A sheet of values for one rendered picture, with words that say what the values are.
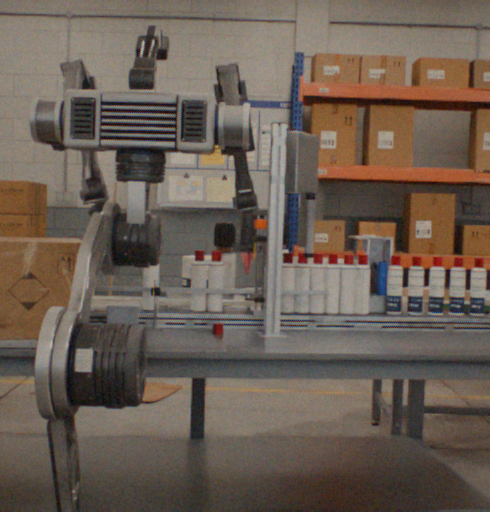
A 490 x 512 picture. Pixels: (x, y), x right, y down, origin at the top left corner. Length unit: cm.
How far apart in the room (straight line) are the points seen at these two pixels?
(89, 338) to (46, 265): 59
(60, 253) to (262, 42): 529
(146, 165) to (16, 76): 551
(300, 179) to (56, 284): 83
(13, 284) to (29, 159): 525
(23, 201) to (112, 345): 432
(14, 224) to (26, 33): 228
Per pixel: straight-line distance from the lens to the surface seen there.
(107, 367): 162
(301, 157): 248
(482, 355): 236
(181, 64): 726
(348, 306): 266
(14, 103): 750
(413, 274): 272
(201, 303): 259
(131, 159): 207
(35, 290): 220
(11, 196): 592
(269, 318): 247
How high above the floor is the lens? 122
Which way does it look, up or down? 3 degrees down
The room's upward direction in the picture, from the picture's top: 2 degrees clockwise
